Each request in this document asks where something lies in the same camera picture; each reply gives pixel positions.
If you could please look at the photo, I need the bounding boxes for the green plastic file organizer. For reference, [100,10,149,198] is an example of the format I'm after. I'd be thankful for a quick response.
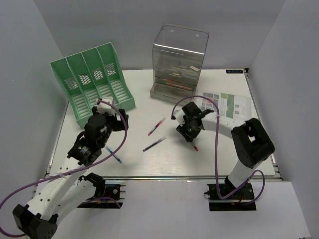
[50,43,136,128]

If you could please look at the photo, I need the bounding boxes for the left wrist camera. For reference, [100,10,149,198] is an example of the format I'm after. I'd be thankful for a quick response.
[96,96,116,116]

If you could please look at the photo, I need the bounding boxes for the plastic sleeve with printed sheets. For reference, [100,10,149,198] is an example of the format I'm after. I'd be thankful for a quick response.
[196,91,253,120]

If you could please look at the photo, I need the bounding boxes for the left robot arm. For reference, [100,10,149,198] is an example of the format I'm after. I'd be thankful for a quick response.
[12,109,129,239]

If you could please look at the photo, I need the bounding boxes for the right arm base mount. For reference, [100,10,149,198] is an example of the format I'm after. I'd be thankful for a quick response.
[204,183,257,212]

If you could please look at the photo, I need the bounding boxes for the clear plastic drawer cabinet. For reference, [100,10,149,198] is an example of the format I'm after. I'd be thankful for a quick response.
[150,24,209,105]

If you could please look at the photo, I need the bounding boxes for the small blue label sticker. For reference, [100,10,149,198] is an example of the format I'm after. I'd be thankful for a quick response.
[226,69,244,74]

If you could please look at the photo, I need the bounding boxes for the red orange highlighter pen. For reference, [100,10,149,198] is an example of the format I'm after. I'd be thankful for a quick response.
[166,83,192,91]

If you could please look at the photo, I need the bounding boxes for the dark purple pen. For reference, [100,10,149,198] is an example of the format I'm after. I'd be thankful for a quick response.
[143,136,166,152]

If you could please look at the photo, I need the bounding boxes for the blue pen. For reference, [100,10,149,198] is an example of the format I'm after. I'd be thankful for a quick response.
[105,146,123,164]

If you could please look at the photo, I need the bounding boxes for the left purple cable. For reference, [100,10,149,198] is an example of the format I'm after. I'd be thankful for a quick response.
[0,99,128,237]

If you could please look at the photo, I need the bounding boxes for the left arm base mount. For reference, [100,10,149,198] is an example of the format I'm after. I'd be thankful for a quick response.
[78,181,126,209]

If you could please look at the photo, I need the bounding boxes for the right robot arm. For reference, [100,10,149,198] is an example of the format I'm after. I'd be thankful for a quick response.
[171,102,275,199]

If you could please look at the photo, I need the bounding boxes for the beige eraser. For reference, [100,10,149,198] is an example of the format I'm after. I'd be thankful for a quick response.
[190,66,200,72]

